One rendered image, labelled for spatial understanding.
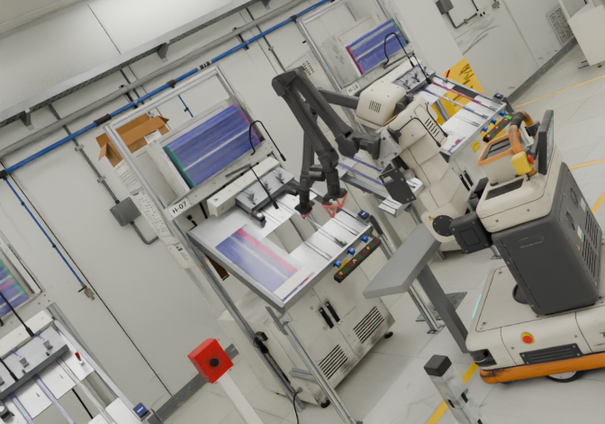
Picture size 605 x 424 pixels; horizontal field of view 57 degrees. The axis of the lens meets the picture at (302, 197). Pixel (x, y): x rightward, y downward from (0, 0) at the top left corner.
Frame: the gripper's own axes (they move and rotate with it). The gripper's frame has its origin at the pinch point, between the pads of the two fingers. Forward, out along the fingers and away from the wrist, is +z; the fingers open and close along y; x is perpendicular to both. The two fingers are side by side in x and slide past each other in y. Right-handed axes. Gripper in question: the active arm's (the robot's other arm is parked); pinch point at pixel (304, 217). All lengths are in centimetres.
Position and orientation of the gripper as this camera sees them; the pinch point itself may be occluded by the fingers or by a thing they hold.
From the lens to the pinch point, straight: 303.4
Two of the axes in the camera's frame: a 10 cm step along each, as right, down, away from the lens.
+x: 7.4, 4.7, -4.9
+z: 0.1, 7.1, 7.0
